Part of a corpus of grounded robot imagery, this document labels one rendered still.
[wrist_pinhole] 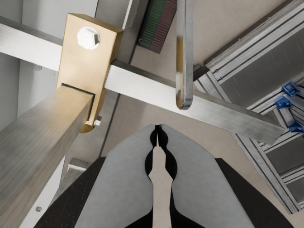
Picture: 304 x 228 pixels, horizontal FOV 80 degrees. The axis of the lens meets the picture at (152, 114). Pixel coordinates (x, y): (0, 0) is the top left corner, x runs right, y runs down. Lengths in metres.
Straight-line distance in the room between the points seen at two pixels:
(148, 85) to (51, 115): 0.11
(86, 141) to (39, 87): 0.18
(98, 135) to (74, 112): 0.26
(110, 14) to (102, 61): 0.16
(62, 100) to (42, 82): 0.33
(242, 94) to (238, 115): 0.75
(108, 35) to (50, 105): 0.09
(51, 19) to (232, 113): 0.40
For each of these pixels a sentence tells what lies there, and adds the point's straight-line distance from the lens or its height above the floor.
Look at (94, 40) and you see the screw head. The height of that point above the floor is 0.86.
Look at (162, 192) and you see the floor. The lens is 1.66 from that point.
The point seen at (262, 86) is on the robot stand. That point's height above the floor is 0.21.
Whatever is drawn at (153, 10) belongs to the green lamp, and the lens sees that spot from 0.35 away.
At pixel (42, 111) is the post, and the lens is 0.18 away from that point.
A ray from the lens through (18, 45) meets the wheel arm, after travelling 0.25.
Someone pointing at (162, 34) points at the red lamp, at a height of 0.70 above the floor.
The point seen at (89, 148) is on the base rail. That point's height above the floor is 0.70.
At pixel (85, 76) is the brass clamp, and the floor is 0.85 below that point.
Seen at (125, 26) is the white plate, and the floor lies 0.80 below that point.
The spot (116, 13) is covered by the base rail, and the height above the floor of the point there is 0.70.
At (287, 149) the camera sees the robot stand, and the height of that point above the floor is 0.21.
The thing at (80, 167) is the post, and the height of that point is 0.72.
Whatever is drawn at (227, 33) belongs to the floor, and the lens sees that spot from 1.13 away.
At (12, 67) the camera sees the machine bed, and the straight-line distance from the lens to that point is 0.52.
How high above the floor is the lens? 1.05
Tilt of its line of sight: 63 degrees down
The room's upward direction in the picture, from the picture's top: 179 degrees clockwise
